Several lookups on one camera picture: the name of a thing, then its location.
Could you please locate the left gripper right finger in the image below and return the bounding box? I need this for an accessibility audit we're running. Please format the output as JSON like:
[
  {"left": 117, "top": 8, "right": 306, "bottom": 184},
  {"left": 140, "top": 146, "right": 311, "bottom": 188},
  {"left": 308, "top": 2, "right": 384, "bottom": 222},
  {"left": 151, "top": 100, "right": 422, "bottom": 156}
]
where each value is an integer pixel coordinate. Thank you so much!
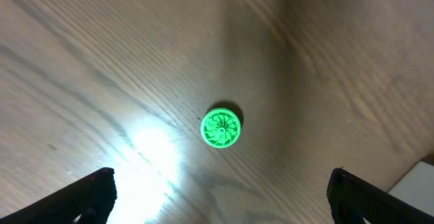
[{"left": 326, "top": 168, "right": 433, "bottom": 224}]

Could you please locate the white cardboard box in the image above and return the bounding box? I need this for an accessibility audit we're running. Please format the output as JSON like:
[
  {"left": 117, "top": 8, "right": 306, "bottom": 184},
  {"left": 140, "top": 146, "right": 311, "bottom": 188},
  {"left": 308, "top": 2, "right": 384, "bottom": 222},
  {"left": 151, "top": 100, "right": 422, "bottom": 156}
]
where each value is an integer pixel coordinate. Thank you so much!
[{"left": 389, "top": 162, "right": 434, "bottom": 216}]

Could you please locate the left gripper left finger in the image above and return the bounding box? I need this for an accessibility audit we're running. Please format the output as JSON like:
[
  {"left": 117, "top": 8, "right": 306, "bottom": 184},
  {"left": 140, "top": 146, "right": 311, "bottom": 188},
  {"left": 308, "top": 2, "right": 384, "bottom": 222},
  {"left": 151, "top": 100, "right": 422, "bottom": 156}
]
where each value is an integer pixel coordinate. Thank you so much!
[{"left": 1, "top": 168, "right": 117, "bottom": 224}]

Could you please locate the green round spinner toy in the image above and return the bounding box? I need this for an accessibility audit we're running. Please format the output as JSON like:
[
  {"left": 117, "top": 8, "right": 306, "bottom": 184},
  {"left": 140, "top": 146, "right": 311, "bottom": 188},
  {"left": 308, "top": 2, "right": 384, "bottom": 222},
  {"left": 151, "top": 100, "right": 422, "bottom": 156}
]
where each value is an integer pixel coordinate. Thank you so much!
[{"left": 200, "top": 108, "right": 241, "bottom": 149}]

